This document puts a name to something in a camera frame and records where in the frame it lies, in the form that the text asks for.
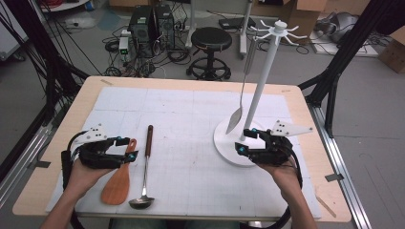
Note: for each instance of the white utensil rack stand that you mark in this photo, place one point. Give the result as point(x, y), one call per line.
point(258, 95)

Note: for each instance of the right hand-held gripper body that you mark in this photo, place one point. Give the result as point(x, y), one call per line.
point(275, 152)

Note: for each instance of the grey bag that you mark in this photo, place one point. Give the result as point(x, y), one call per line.
point(340, 25)

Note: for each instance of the thin white stand post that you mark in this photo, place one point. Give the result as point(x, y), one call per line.
point(191, 22)

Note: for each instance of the aluminium floor rail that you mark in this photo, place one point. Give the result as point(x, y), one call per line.
point(22, 165)
point(344, 165)

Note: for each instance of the open cardboard box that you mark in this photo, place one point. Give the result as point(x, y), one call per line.
point(307, 12)

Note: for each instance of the person's right hand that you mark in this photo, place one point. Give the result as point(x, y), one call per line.
point(285, 179)

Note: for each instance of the person's left hand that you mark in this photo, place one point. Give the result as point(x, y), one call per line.
point(81, 179)

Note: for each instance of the small white power box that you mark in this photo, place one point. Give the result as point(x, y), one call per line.
point(123, 45)

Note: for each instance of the narrow black computer tower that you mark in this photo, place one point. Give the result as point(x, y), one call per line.
point(165, 27)

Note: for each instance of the grey tape piece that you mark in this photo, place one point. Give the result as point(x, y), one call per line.
point(334, 177)
point(43, 164)

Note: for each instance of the white round table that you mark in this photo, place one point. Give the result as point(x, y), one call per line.
point(60, 4)

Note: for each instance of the large steel serving spoon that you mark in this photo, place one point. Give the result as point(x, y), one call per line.
point(234, 120)

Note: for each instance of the closed cardboard box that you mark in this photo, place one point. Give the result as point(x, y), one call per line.
point(393, 52)

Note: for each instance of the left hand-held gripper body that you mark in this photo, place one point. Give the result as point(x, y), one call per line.
point(95, 157)

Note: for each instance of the thick white stand post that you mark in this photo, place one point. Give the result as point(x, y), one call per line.
point(244, 28)

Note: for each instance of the black round stool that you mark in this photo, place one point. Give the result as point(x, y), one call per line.
point(211, 39)

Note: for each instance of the flat black device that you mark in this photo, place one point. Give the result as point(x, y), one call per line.
point(235, 23)

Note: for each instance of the white foam mat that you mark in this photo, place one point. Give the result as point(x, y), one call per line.
point(191, 111)

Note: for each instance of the wooden spatula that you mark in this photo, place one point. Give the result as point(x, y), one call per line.
point(116, 187)

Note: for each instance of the wide black computer tower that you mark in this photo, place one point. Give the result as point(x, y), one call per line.
point(141, 31)

